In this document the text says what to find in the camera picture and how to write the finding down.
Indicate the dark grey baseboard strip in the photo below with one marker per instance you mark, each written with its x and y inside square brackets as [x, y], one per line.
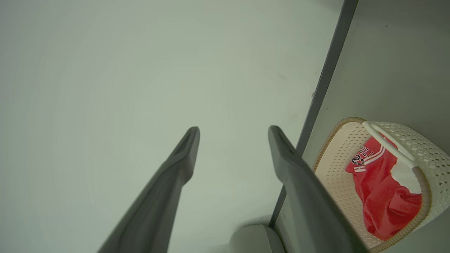
[332, 59]

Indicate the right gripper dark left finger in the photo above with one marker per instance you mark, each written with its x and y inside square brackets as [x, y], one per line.
[165, 189]

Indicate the light grey rounded robot cover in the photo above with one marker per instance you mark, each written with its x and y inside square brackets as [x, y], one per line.
[256, 240]

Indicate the cream perforated plastic laundry basket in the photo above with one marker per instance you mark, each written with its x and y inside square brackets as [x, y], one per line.
[337, 182]

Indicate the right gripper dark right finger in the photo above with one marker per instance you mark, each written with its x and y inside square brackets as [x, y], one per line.
[309, 211]

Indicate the red Bulls basketball jersey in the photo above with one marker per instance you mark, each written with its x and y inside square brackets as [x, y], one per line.
[383, 200]

